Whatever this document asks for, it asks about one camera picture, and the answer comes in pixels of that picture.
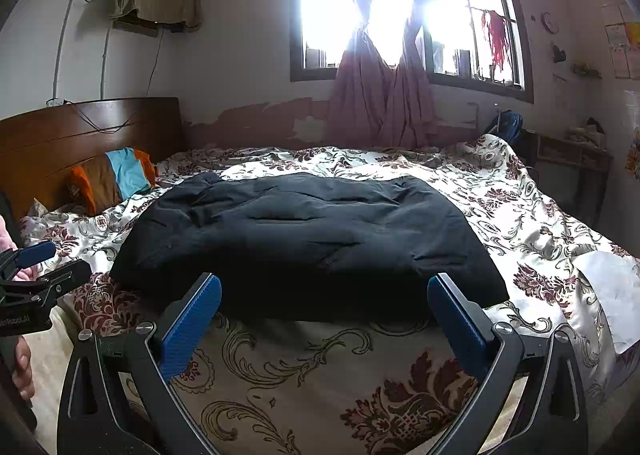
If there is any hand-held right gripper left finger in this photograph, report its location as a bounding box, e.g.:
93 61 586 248
56 272 223 455

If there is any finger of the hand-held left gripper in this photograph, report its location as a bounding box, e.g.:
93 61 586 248
13 240 57 270
30 260 93 309

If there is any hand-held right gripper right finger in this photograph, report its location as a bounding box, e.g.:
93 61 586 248
427 273 590 455

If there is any black padded jacket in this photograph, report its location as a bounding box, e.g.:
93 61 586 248
109 172 511 323

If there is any person's left hand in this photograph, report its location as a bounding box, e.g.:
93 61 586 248
13 334 36 401

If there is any pink cloth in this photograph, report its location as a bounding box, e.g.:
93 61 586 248
0 215 38 283

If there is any cream fleece blanket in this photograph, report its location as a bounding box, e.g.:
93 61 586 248
30 305 101 455

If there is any orange brown blue pillow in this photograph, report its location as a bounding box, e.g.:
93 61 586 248
69 148 158 216

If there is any wooden headboard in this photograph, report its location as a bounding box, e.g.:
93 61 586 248
0 96 186 221

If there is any floral bed quilt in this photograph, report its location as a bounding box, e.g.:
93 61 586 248
20 132 640 455

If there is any white cloth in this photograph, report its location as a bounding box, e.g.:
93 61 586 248
572 250 640 356

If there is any wooden side table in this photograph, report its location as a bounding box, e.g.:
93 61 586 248
525 130 613 231

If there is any blue backpack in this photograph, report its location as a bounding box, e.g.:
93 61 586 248
487 109 523 143

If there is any red hanging cloth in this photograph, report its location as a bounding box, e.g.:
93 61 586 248
481 9 508 68

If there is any thin headboard cable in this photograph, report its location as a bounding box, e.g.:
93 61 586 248
67 102 136 134

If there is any white wall pipe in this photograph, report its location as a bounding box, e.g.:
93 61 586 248
51 0 82 104
99 30 109 99

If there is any thin hanging cable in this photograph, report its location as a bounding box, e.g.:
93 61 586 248
147 30 164 98

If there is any wooden wall shelf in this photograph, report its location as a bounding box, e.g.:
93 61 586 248
112 18 161 38

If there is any dark window frame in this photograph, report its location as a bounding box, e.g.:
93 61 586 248
290 0 535 105

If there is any wall calendar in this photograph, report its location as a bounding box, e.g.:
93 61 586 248
602 2 640 81

